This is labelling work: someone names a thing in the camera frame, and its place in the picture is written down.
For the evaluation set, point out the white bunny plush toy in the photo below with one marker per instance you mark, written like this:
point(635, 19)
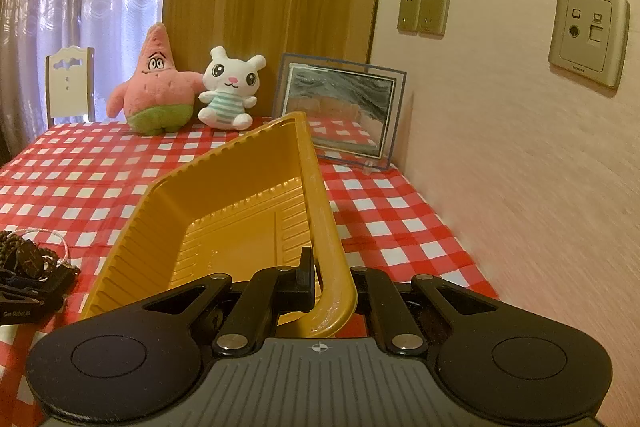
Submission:
point(230, 89)

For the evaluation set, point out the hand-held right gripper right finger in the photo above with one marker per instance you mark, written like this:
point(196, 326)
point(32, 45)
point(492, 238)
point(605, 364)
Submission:
point(374, 289)

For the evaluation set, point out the pink starfish plush toy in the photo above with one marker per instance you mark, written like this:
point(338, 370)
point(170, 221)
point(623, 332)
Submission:
point(155, 89)

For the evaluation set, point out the yellow plastic tray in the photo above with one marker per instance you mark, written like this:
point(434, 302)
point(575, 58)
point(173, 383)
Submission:
point(235, 217)

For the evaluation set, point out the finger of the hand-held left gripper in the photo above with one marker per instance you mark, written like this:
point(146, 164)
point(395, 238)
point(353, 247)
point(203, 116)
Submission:
point(62, 278)

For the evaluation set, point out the white wooden chair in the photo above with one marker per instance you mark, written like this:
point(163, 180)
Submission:
point(69, 82)

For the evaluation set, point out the beige wall data socket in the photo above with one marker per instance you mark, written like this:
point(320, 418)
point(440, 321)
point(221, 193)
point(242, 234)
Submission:
point(587, 34)

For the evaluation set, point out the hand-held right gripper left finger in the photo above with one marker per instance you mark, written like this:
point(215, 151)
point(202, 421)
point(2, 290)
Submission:
point(306, 279)

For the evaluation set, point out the black wrist watch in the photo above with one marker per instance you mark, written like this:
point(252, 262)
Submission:
point(29, 259)

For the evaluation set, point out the red white checkered tablecloth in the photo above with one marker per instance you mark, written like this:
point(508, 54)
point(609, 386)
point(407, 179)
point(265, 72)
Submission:
point(90, 172)

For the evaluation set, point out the beige wall power outlet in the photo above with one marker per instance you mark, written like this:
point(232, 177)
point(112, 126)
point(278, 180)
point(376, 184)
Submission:
point(408, 10)
point(433, 11)

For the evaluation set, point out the glass sand picture frame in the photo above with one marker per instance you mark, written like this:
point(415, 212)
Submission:
point(340, 109)

